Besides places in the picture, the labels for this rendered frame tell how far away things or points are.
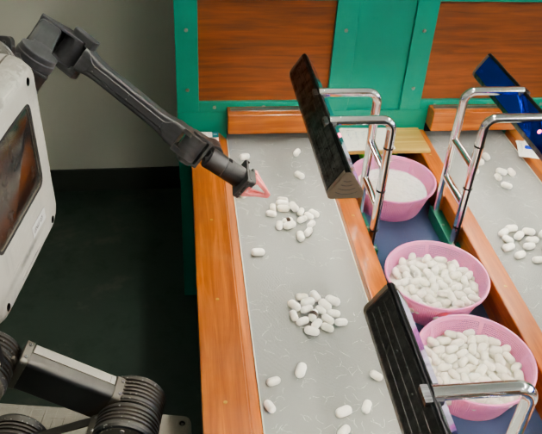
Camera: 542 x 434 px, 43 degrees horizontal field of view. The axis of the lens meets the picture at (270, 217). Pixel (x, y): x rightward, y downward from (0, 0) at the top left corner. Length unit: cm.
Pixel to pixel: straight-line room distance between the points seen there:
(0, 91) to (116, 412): 66
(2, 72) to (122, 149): 218
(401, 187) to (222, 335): 85
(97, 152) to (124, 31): 61
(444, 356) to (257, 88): 107
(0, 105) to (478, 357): 116
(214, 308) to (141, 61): 164
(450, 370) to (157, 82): 196
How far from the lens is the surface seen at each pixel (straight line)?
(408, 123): 239
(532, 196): 224
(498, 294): 180
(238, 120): 220
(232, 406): 144
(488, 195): 219
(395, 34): 225
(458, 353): 165
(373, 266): 178
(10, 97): 108
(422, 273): 185
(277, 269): 177
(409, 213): 208
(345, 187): 150
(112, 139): 323
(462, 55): 235
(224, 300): 164
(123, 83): 174
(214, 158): 172
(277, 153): 223
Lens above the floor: 190
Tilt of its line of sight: 37 degrees down
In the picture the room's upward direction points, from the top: 4 degrees clockwise
